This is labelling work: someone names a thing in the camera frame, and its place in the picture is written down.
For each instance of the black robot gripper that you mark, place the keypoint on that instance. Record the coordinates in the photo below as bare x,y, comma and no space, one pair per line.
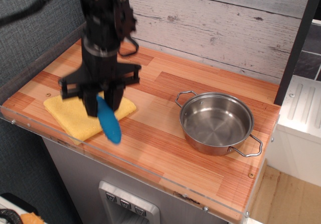
99,71

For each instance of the blue handled metal fork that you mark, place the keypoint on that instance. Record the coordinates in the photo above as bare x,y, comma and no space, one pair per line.
108,121

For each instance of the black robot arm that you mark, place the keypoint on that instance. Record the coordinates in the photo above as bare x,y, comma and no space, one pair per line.
108,23

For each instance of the yellow folded cloth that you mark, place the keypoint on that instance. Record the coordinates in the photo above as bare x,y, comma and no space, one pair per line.
72,116

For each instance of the clear acrylic edge guard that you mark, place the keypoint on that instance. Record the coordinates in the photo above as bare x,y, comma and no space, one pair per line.
82,167

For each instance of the silver dispenser panel with buttons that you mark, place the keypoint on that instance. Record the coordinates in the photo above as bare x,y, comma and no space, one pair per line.
123,207

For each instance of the stainless steel pot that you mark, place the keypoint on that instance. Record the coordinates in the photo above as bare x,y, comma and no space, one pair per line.
217,124

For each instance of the orange object bottom left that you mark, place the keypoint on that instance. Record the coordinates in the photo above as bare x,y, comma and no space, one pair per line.
31,218

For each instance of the dark right support post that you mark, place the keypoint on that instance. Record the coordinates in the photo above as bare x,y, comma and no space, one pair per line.
301,35

